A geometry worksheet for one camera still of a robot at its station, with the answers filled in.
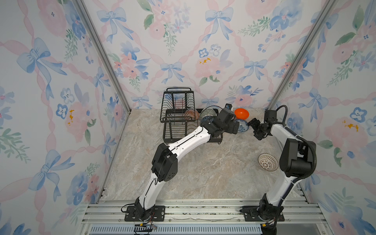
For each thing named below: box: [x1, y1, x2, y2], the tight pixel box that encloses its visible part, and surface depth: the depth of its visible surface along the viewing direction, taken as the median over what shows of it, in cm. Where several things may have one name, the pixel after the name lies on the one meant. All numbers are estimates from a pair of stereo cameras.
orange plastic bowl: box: [234, 108, 250, 120], surface depth 116 cm
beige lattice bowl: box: [258, 153, 279, 172], surface depth 92 cm
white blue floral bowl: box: [234, 118, 250, 133], surface depth 109 cm
